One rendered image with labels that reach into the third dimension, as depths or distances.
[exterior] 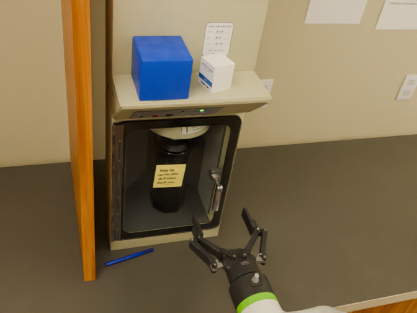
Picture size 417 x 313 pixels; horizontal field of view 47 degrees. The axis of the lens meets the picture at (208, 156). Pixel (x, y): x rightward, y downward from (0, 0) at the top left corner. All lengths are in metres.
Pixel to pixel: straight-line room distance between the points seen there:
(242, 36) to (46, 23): 0.61
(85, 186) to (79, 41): 0.35
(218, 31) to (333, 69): 0.84
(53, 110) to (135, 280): 0.60
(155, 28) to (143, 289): 0.69
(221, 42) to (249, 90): 0.12
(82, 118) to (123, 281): 0.53
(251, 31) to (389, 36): 0.88
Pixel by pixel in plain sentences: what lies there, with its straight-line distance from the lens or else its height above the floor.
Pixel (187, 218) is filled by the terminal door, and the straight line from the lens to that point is 1.35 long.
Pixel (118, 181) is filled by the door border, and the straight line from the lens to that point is 1.20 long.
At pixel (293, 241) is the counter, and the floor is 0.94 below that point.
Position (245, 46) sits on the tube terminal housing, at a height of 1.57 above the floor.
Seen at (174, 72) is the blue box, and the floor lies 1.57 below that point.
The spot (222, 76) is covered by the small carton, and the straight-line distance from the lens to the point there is 0.99.
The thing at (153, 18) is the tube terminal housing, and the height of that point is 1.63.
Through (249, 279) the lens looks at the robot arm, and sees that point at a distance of 1.07.
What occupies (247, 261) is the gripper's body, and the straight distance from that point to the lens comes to 1.11.
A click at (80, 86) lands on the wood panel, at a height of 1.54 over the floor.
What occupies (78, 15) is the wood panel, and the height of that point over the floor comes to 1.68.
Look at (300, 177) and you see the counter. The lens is 1.75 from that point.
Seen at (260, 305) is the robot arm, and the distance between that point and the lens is 1.04.
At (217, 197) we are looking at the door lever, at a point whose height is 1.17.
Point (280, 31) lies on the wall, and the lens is 1.63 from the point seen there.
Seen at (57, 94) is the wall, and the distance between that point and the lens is 1.56.
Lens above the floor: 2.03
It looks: 39 degrees down
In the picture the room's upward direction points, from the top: 10 degrees clockwise
